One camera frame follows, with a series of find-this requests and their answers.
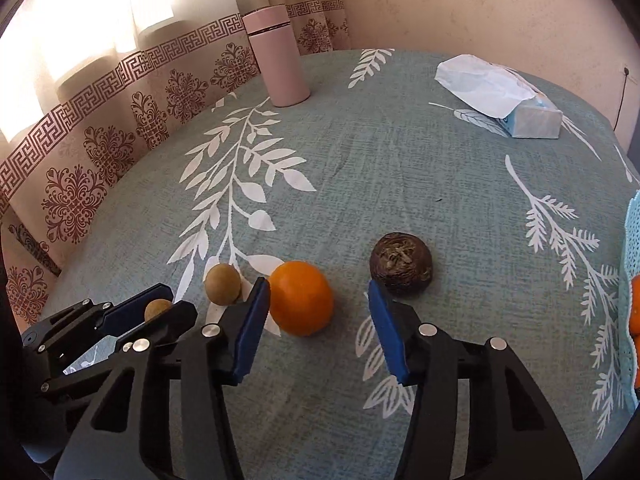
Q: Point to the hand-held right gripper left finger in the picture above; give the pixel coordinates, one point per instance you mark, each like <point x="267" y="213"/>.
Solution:
<point x="250" y="340"/>

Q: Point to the teal leaf-print tablecloth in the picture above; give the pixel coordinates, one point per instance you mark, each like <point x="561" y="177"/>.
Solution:
<point x="400" y="185"/>

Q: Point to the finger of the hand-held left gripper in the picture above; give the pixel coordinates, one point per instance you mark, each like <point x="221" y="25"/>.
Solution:
<point x="180" y="317"/>
<point x="132" y="310"/>

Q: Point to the patterned beige curtain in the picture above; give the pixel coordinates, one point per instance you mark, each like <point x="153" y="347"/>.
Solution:
<point x="100" y="150"/>

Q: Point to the blue tissue pack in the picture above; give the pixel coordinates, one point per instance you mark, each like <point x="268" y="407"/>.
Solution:
<point x="500" y="92"/>

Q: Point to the tan longan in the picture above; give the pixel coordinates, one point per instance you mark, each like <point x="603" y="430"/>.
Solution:
<point x="158" y="308"/>
<point x="222" y="284"/>

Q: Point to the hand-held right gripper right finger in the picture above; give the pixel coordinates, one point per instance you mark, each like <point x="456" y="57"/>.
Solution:
<point x="392" y="340"/>

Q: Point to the pink thermos bottle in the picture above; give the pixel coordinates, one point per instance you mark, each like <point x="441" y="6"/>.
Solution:
<point x="280" y="60"/>

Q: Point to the light blue lattice basket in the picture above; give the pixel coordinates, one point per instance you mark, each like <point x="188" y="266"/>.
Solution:
<point x="631" y="240"/>

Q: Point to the dark brown water chestnut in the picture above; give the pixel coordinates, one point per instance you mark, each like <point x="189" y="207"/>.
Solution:
<point x="401" y="263"/>

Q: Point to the orange kumquat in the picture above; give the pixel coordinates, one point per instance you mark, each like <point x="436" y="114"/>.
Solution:
<point x="301" y="297"/>
<point x="635" y="307"/>

